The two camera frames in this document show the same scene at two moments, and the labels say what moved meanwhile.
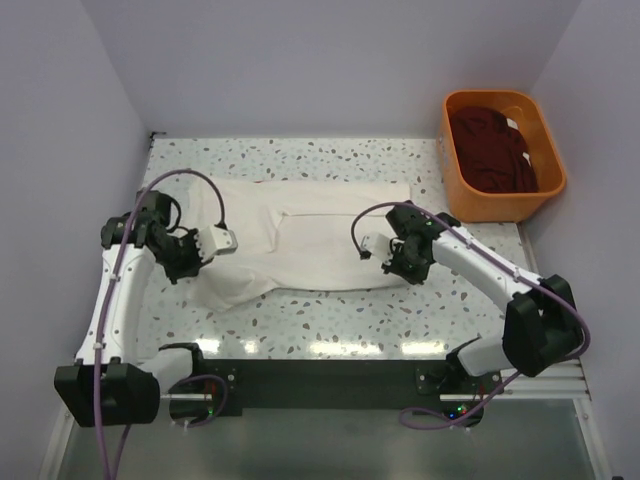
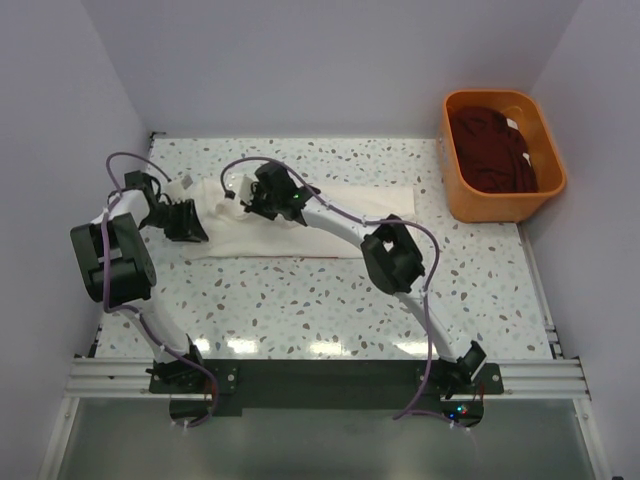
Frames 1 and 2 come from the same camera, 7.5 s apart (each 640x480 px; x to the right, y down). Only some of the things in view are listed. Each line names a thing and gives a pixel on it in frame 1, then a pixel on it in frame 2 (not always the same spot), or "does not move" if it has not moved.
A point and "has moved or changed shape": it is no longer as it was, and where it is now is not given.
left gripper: [185, 263] -> [176, 220]
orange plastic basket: [522, 109] does not move
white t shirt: [289, 234] has moved or changed shape
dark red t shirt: [489, 152] does not move
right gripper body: [400, 265] -> [261, 198]
